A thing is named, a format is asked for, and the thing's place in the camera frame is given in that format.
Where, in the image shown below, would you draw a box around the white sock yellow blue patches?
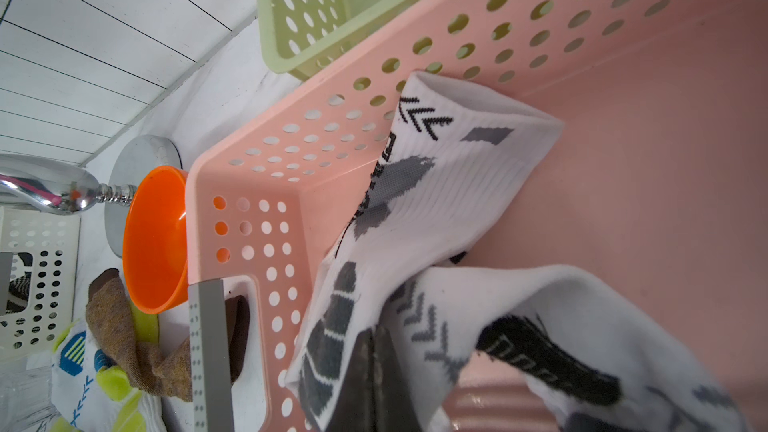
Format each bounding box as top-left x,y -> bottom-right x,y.
49,320 -> 166,431

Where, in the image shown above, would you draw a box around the orange plastic bowl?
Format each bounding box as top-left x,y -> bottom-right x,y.
122,166 -> 188,315

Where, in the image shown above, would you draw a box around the white plastic basket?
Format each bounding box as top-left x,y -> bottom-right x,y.
1,207 -> 80,362

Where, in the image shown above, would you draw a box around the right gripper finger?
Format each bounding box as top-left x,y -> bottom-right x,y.
326,326 -> 421,432

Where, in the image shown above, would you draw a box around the pink plastic basket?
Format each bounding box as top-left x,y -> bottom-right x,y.
184,0 -> 768,432

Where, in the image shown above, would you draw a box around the brown long sock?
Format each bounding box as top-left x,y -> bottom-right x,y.
85,268 -> 252,403

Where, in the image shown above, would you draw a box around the black striped sock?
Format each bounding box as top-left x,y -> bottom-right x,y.
6,252 -> 33,314

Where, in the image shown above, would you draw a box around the chrome cup holder stand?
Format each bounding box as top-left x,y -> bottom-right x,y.
1,135 -> 181,257

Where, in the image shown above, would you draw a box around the white sock grey pattern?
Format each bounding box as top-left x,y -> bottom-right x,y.
286,72 -> 564,430

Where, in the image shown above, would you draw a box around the clear drinking glass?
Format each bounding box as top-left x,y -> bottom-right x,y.
1,355 -> 57,431

